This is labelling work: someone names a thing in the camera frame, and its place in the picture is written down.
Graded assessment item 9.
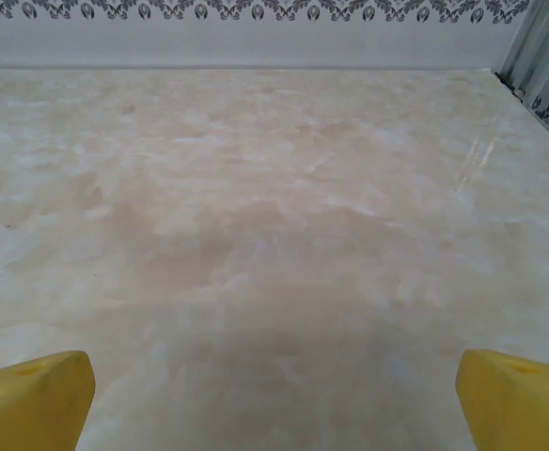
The aluminium frame post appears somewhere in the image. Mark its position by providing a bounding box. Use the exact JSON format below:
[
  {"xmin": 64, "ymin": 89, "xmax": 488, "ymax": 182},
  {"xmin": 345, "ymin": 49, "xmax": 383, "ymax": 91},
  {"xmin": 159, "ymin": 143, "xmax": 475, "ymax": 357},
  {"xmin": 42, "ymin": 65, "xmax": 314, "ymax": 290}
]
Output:
[{"xmin": 493, "ymin": 0, "xmax": 549, "ymax": 112}]

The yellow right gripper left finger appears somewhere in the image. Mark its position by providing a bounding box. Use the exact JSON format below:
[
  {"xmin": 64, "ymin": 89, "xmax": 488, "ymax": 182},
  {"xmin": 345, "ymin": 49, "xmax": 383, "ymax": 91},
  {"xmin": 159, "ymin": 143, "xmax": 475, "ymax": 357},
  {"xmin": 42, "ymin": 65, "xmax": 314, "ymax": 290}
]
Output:
[{"xmin": 0, "ymin": 350, "xmax": 97, "ymax": 451}]

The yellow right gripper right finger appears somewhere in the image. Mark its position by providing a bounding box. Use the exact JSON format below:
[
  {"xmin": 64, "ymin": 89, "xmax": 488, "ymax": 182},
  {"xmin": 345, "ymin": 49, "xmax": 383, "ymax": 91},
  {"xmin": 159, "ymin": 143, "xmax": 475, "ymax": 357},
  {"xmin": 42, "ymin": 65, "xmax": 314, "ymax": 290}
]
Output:
[{"xmin": 457, "ymin": 348, "xmax": 549, "ymax": 451}]

